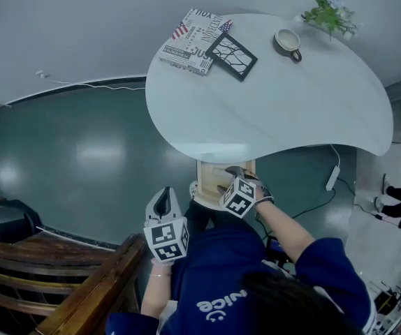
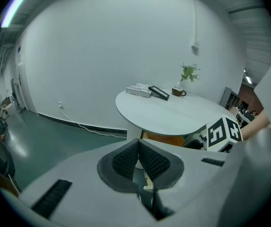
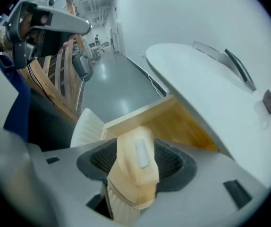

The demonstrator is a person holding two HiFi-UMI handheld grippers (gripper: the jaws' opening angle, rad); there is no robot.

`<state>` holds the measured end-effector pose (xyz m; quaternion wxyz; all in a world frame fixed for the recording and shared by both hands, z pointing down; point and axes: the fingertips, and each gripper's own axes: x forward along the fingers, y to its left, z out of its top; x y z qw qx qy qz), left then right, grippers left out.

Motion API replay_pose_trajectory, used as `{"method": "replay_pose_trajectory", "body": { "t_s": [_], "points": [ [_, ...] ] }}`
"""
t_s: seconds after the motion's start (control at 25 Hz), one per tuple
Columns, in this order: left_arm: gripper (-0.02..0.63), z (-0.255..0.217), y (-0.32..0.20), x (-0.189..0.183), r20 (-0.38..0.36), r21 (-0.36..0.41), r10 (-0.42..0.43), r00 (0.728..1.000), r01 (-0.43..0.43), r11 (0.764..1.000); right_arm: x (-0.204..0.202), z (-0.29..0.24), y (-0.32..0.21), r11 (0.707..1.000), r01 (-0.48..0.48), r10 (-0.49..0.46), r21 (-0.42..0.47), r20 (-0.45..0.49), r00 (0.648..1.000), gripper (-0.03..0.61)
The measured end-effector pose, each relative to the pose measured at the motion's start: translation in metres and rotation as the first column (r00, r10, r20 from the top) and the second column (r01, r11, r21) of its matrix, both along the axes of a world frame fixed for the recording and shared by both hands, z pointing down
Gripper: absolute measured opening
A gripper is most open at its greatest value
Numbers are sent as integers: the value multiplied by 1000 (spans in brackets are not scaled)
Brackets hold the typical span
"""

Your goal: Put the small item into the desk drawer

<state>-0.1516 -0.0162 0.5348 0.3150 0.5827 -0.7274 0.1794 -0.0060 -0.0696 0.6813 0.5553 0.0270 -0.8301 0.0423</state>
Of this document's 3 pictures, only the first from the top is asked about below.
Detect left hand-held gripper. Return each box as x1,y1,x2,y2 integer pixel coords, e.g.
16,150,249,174
143,186,191,266

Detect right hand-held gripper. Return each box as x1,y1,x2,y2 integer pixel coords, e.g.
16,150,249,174
217,165,275,220

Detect wooden desk drawer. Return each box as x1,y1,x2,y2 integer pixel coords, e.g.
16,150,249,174
195,158,258,209

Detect person's left forearm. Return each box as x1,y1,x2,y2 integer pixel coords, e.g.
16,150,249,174
140,259,174,320

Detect person's right forearm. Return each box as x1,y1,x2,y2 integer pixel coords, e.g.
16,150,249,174
255,200,316,265

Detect white desk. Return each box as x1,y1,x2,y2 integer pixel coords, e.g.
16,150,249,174
145,13,394,163

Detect person's white shoe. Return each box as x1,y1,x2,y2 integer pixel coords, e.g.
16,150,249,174
188,180,202,200

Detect person's black trousers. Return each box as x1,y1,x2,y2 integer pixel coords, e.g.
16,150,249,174
182,198,254,237

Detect person's blue shirt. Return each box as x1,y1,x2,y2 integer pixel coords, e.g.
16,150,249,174
105,225,377,335

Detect white power adapter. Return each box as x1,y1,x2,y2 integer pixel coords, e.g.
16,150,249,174
325,165,342,193

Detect dark wooden bench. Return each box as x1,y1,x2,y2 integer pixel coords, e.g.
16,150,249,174
0,232,148,335

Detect newspaper print box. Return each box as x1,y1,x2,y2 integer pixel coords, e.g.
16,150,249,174
159,8,235,77

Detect brown and white mug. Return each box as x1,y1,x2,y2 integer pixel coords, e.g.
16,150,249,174
273,28,303,64

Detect black bag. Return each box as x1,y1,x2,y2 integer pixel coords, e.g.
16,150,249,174
0,198,43,244

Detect green plant with flowers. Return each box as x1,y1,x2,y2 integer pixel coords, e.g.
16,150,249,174
300,0,361,42

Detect black equipment box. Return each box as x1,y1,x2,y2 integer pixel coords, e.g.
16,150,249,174
374,290,398,316

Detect black floor cable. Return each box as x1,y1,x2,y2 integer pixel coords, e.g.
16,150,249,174
290,177,393,227

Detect black picture frame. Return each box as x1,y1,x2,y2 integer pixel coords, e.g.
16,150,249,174
205,32,258,82

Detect thin white floor cable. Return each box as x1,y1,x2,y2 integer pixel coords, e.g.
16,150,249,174
45,75,147,92

